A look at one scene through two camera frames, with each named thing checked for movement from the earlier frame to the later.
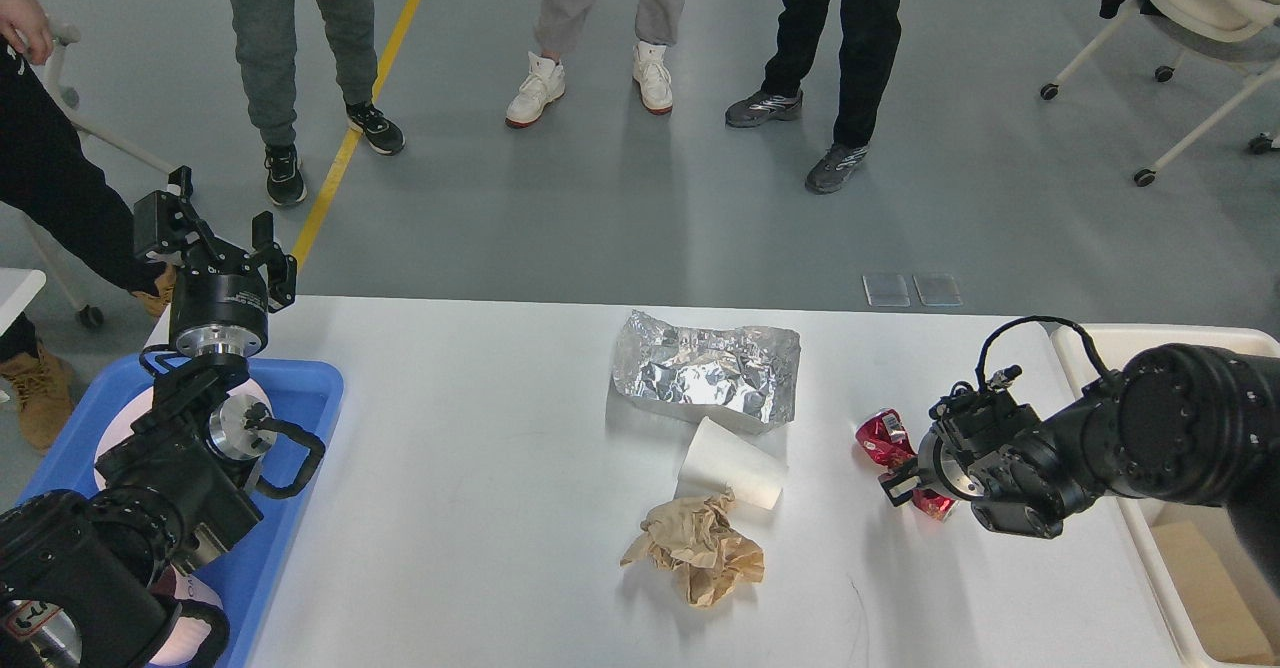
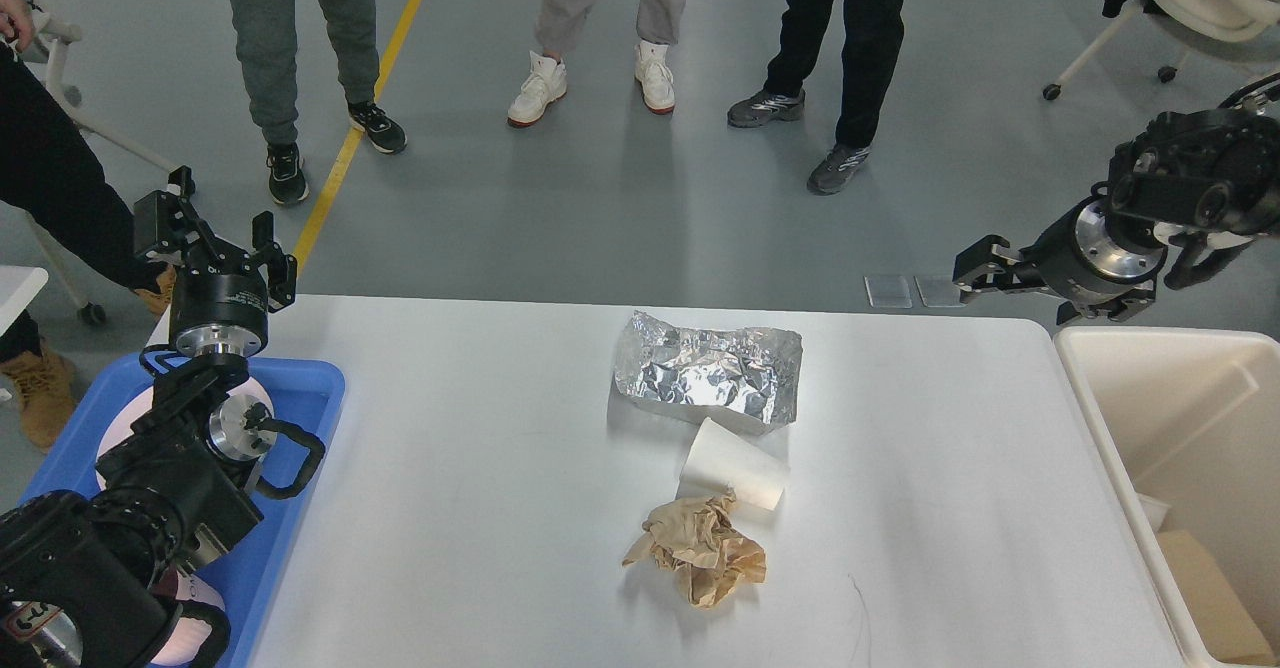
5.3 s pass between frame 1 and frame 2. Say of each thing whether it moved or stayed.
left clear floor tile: stayed
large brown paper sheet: stayed
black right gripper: moved
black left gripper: stayed
